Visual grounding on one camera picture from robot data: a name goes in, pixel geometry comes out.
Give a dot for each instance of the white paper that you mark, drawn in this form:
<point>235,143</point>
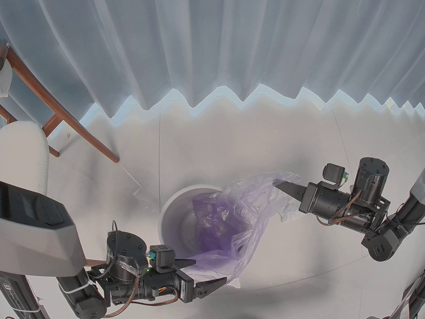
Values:
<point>286,216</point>

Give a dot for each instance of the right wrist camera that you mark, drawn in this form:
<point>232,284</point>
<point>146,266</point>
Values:
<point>333,174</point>

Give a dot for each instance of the purple plastic bag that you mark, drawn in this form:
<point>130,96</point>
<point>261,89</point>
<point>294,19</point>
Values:
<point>225,211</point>

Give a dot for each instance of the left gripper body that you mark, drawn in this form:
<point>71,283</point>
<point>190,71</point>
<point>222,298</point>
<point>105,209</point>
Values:
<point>162,286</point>

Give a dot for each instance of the wooden chair white cushion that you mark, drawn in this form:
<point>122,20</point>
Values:
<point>23,158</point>

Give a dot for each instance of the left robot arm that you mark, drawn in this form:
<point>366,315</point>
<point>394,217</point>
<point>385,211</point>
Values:
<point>33,228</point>

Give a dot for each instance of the white trash bin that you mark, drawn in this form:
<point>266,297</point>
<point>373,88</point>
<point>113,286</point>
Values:
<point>176,218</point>

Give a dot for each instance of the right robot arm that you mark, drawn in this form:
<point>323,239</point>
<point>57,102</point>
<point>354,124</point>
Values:
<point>372,178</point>

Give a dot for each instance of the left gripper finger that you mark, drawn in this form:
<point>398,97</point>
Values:
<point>204,287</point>
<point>182,265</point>

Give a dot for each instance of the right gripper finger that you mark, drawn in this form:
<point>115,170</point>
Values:
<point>297,193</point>

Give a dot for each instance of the white curtain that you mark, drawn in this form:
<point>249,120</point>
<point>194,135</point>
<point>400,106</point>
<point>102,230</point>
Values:
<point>212,28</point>

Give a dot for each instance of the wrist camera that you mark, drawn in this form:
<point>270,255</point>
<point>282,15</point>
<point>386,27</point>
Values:
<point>162,256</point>
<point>333,174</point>

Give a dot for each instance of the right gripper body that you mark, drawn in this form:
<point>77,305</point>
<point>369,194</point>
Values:
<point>328,201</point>

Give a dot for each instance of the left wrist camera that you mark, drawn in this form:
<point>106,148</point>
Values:
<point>162,256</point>

